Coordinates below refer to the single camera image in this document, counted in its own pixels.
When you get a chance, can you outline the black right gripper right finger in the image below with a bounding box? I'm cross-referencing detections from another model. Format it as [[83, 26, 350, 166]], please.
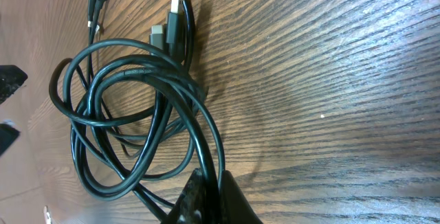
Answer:
[[220, 170, 263, 224]]

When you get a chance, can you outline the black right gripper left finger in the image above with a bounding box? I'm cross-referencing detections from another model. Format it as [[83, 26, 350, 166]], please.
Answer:
[[161, 168, 215, 224]]

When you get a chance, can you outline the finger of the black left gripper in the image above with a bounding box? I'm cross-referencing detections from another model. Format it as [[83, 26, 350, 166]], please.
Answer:
[[0, 65, 28, 104], [0, 122, 21, 155]]

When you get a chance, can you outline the thin black braided USB cable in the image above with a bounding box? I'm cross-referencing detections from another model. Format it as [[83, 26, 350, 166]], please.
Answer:
[[75, 0, 226, 180]]

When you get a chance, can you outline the thick black USB cable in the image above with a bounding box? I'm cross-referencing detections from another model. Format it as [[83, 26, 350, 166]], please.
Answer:
[[47, 0, 221, 203]]

